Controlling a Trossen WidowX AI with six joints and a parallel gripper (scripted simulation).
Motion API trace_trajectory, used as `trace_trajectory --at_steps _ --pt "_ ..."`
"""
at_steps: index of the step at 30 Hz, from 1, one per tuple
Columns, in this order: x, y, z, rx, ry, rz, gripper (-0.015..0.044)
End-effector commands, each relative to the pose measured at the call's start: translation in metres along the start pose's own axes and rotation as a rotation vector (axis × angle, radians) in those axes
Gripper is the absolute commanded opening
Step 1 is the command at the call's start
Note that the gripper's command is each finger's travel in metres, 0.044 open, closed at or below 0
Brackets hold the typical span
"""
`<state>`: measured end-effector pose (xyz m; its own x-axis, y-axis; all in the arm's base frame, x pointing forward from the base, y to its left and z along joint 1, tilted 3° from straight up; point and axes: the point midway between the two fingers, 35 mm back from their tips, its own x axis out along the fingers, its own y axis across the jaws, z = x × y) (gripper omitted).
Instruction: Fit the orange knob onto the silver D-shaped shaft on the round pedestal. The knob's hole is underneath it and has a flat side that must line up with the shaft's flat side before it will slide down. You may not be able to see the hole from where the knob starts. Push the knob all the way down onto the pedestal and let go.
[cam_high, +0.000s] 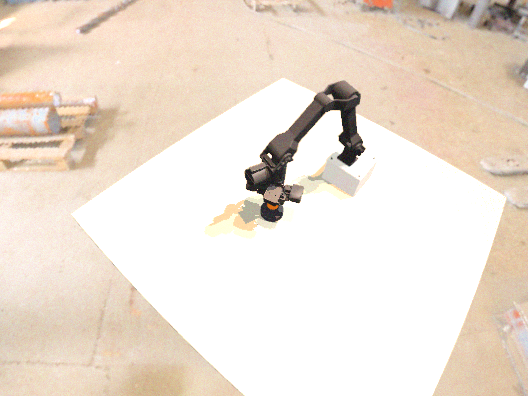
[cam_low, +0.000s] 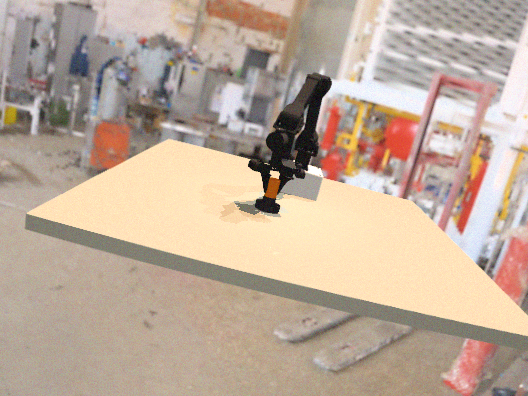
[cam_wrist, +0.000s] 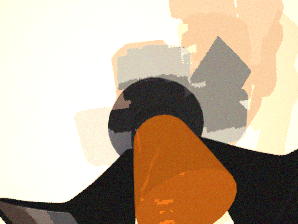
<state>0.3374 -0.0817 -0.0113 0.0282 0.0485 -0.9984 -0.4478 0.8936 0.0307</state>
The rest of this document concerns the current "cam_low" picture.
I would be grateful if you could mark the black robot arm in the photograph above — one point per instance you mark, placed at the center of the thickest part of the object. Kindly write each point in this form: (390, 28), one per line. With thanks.
(292, 118)

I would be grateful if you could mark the orange knob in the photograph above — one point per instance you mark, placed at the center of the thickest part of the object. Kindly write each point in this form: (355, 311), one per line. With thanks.
(273, 187)

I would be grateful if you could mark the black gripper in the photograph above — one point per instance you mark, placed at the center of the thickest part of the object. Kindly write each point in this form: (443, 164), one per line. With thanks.
(264, 169)

